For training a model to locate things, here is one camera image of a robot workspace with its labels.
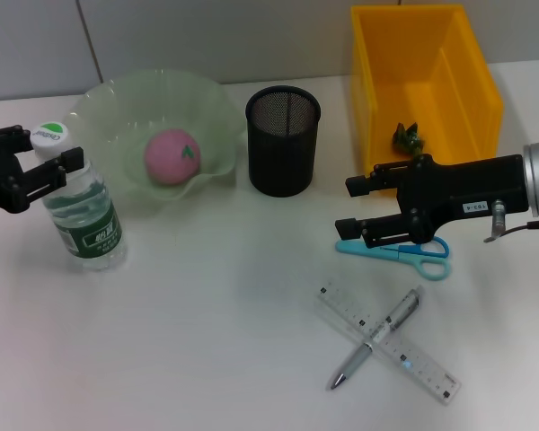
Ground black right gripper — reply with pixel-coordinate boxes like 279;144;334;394
334;154;530;250

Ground green plastic scrap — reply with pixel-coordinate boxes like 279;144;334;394
391;120;426;158

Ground clear green-label water bottle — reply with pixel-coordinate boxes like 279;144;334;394
30;120;129;274

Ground blue scissors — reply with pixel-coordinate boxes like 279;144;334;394
335;235;451;282

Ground pink peach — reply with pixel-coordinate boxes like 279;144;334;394
143;128;203;186

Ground black mesh pen holder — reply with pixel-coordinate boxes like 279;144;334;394
244;84;323;198

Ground green glass fruit plate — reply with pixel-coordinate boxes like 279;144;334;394
62;66;248;203

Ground clear silver pen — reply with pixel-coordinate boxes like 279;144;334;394
327;286;426;391

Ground transparent plastic ruler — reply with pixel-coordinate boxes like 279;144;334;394
316;281;462;405

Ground yellow plastic bin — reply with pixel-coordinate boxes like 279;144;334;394
349;3;505;179

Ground right gripper connector cable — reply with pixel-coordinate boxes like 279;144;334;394
483;199;539;243

